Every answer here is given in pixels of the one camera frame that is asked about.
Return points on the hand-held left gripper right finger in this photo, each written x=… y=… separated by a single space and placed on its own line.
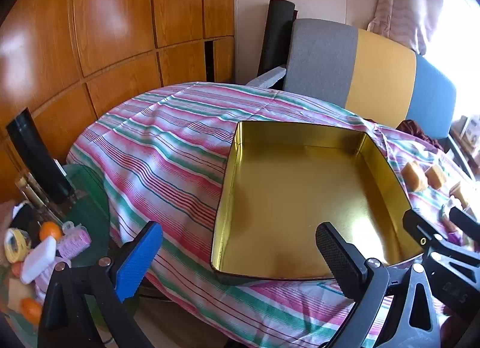
x=337 y=258

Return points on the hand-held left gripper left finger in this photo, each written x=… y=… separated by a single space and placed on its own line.
x=137 y=258

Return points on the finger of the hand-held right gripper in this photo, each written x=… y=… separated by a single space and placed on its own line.
x=467 y=222
x=422 y=228

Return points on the large yellow-brown sponge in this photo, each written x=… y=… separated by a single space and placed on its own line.
x=460 y=192

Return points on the yellow sponge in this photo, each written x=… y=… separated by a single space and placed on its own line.
x=414 y=175
x=435 y=176

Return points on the gold tin box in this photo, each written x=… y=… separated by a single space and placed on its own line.
x=300 y=190

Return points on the pink hair roller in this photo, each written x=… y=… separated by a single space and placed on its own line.
x=77 y=245

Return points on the clear plastic hair roller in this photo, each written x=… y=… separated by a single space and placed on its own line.
x=70 y=226

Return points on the green glass side table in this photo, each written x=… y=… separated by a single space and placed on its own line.
x=88 y=198

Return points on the orange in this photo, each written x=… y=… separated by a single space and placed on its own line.
x=32 y=310
x=17 y=269
x=50 y=230

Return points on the pale pink cloth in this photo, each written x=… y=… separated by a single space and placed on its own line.
x=45 y=286

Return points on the dark red cloth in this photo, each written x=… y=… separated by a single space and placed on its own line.
x=416 y=130

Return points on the white plastic case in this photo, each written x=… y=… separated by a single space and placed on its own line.
x=37 y=260

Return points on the striped tablecloth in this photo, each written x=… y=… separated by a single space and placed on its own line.
x=157 y=153

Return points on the yellow tape roll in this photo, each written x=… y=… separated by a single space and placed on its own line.
x=17 y=245

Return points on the clear glass container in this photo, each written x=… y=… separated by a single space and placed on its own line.
x=32 y=194

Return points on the black cylinder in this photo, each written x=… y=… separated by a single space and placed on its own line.
x=37 y=156

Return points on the grey yellow blue chair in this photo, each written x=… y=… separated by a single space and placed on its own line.
x=378 y=70

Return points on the pink patterned curtain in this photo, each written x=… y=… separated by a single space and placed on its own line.
x=405 y=3

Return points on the black rolled mat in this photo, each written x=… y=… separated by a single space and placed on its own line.
x=275 y=33

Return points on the wooden wardrobe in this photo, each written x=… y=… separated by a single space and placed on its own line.
x=112 y=14

